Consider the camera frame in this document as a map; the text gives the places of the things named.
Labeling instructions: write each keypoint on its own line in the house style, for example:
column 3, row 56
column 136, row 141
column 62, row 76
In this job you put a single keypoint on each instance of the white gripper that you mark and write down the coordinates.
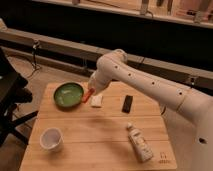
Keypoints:
column 97, row 90

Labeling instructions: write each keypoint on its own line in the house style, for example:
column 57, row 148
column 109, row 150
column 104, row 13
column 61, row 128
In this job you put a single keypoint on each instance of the red pepper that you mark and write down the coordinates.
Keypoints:
column 87, row 95

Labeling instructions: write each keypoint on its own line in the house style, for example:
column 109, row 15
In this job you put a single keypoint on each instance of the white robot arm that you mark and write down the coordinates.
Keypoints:
column 193, row 105

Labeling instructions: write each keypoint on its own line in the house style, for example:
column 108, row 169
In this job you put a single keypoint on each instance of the green ceramic bowl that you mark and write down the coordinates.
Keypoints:
column 68, row 95

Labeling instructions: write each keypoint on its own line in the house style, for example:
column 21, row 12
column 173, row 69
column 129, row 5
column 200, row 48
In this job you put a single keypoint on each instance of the white sponge block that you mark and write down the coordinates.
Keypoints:
column 96, row 101

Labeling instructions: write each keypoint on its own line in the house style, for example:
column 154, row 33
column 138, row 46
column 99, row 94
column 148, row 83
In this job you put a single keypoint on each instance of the black rectangular block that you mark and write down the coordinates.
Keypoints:
column 127, row 104

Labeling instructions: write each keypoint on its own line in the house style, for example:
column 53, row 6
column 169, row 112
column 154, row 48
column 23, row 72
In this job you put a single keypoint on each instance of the wooden folding table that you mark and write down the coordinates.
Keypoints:
column 96, row 139

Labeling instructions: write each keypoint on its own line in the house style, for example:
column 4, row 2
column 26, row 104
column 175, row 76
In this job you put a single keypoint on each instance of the white plastic cup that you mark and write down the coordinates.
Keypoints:
column 51, row 140

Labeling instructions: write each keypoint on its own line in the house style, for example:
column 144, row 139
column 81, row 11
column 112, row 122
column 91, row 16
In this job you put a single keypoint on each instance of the white squeeze bottle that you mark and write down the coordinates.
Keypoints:
column 141, row 147

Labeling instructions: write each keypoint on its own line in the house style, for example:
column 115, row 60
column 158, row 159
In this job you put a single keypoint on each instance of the black office chair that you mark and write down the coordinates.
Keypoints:
column 12, row 91

